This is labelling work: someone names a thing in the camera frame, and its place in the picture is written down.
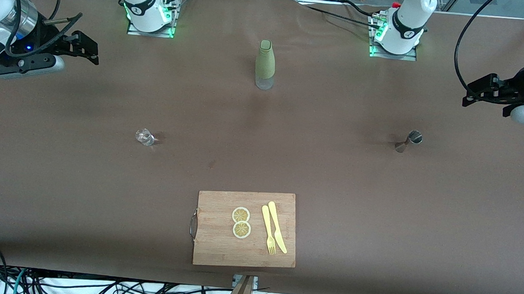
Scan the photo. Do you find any yellow plastic knife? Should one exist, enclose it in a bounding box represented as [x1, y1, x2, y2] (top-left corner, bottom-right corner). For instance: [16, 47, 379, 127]
[265, 201, 291, 254]

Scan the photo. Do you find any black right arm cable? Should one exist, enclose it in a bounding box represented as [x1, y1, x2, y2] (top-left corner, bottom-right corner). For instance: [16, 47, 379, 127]
[0, 0, 85, 63]

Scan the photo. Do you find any wooden cutting board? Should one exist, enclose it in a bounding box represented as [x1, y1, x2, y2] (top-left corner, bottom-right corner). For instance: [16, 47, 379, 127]
[187, 186, 301, 272]

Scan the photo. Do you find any yellow plastic fork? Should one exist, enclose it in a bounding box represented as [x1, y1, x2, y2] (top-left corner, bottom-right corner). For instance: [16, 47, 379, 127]
[258, 205, 280, 255]

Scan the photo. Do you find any small metal bracket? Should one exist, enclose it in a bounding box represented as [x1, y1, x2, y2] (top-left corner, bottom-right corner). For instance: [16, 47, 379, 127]
[232, 274, 259, 288]

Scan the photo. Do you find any steel double-cone jigger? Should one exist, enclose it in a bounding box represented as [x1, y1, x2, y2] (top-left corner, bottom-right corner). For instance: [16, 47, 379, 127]
[394, 129, 424, 155]

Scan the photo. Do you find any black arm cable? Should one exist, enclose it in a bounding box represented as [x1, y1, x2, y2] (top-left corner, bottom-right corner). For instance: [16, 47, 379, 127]
[0, 0, 85, 63]
[452, 0, 499, 97]

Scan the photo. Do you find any black base power cable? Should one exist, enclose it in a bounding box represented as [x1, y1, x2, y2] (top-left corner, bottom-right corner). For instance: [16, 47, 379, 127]
[294, 0, 379, 27]

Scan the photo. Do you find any brown table cloth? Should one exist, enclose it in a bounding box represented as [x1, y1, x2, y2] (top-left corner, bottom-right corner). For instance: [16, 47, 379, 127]
[0, 0, 524, 294]

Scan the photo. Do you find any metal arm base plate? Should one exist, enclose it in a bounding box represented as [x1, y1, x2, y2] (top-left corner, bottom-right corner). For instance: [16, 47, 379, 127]
[368, 14, 420, 61]
[127, 0, 179, 39]

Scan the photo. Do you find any green floor cable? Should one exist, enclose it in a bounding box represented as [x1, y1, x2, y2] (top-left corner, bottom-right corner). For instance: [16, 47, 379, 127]
[12, 268, 28, 294]

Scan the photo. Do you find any lemon slice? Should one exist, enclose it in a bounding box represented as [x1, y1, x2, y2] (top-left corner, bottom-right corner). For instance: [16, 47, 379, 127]
[232, 220, 252, 240]
[231, 206, 251, 224]

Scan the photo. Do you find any small clear glass measuring cup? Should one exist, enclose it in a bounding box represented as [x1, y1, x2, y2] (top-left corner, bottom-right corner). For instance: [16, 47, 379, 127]
[134, 127, 156, 147]

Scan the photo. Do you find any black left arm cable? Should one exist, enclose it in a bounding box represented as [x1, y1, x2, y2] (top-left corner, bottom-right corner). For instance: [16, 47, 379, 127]
[452, 0, 499, 97]

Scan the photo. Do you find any green sleeved glass bottle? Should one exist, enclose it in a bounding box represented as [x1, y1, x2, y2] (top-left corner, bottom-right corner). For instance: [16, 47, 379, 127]
[253, 39, 278, 91]

